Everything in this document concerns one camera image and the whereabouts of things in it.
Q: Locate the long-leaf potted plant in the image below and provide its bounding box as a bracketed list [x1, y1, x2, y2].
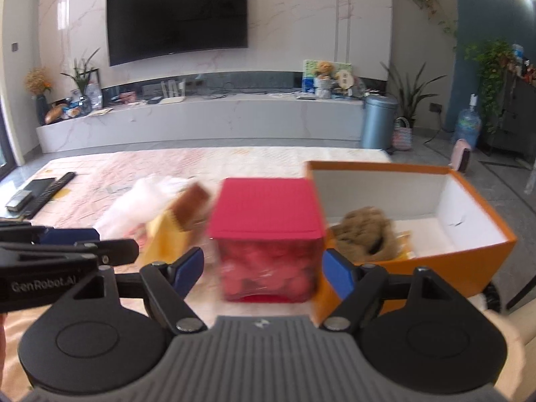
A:
[380, 61, 447, 130]

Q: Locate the red lidded storage box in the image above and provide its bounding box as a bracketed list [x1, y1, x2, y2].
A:
[208, 178, 326, 303]

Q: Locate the yellow pouch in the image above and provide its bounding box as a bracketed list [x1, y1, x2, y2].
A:
[144, 209, 202, 269]

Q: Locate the black wall television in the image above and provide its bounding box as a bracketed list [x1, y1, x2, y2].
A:
[106, 0, 249, 67]

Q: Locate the orange cardboard box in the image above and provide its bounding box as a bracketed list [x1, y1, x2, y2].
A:
[305, 160, 518, 328]

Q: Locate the hanging wall vine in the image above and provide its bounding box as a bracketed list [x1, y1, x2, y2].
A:
[401, 0, 460, 48]

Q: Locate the trailing green vine plant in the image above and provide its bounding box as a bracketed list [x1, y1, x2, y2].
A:
[464, 39, 517, 135]

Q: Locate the green painted canvas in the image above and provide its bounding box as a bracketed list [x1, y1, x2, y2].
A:
[302, 59, 353, 93]

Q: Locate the grey wrapped gift basket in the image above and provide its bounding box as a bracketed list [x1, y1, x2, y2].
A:
[314, 76, 334, 99]

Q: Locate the clear plastic bottle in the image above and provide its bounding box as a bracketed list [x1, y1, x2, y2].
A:
[85, 82, 104, 112]

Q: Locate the pastel woven basket bag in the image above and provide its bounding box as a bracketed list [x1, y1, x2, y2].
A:
[392, 117, 415, 152]

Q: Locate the brown bread-shaped ornament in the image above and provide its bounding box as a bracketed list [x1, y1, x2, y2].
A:
[44, 103, 70, 126]

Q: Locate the dark vase with dried flowers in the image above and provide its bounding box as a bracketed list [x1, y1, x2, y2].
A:
[24, 67, 53, 126]

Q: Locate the pink space heater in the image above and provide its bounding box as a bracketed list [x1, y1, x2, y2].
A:
[448, 138, 472, 174]

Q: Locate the green plant in glass vase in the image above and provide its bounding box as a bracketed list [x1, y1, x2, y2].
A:
[60, 48, 102, 115]

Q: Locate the white wifi router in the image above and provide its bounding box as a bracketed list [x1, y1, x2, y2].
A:
[158, 78, 187, 104]

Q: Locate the large blue water jug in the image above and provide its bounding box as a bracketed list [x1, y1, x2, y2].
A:
[454, 94, 482, 150]

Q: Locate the white marble television cabinet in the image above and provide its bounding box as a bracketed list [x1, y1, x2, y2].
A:
[36, 91, 365, 154]

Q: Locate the blue-grey pedal trash can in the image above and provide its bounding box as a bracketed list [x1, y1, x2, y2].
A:
[360, 94, 400, 151]

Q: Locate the brown plush toy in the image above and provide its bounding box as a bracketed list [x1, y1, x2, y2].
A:
[329, 206, 413, 265]

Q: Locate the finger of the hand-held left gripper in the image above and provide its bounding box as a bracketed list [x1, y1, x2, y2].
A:
[0, 225, 99, 246]
[0, 239, 140, 267]

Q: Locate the dark side cabinet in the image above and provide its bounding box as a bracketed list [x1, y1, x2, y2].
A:
[487, 66, 536, 164]

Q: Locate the patterned cream floor mat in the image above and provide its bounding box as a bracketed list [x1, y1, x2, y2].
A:
[27, 146, 393, 269]

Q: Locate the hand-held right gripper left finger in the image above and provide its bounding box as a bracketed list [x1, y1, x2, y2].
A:
[54, 247, 209, 336]

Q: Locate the black remote control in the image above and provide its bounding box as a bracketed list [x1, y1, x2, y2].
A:
[25, 172, 77, 219]

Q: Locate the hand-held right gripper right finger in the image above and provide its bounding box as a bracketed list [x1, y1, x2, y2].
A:
[320, 249, 470, 336]

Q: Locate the black flat case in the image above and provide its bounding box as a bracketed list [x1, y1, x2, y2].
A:
[6, 178, 56, 213]

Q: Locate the white soft cloth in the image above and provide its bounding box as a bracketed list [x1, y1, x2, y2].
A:
[94, 176, 194, 240]

